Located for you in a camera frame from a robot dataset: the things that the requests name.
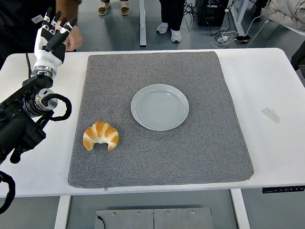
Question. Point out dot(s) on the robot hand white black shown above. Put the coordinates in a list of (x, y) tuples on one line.
[(44, 53)]

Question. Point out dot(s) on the black table control panel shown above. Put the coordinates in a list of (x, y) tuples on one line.
[(283, 189)]

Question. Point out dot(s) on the person's forearm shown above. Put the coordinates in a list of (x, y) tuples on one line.
[(69, 9)]

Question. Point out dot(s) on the beige padded jacket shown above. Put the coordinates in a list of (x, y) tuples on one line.
[(288, 12)]

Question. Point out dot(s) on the piece of clear tape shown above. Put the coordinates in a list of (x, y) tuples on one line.
[(271, 115)]

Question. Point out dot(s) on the black smartphone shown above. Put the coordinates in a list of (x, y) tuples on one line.
[(243, 38)]

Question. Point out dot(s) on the white table leg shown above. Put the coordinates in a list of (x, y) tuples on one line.
[(62, 212), (239, 210)]

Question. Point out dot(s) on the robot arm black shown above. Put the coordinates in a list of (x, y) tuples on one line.
[(19, 124)]

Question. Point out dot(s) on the white desk leg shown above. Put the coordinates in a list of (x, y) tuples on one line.
[(240, 21), (142, 23)]

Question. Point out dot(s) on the white chair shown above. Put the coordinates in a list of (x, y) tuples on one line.
[(264, 32)]

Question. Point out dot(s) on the grey metal plate with screws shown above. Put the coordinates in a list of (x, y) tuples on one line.
[(176, 219)]

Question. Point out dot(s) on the person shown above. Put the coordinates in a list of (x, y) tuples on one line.
[(104, 8), (172, 14), (14, 23), (257, 8)]

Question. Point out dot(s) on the black fabric item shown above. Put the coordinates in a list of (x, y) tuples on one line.
[(299, 57)]

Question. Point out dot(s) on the grey round plate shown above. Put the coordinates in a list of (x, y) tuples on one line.
[(159, 107)]

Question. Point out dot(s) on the black computer case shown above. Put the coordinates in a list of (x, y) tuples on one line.
[(212, 14)]

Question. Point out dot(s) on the grey fabric mat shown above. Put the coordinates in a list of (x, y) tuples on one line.
[(190, 155)]

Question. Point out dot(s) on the person's hand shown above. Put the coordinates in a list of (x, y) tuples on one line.
[(75, 40)]

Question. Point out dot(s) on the croissant bread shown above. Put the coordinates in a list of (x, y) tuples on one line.
[(104, 131)]

